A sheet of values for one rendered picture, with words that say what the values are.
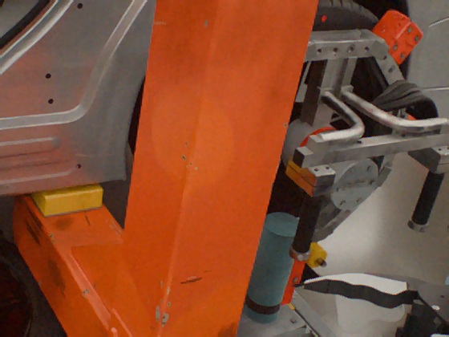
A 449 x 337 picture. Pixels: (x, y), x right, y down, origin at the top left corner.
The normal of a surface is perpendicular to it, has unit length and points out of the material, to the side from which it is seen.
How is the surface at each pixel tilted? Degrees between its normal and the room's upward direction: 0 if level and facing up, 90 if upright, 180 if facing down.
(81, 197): 90
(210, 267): 90
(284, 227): 0
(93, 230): 0
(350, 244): 0
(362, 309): 88
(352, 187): 90
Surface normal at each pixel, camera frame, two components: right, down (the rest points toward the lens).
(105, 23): 0.51, 0.51
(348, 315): -0.22, 0.41
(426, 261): 0.18, -0.85
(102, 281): -0.84, 0.13
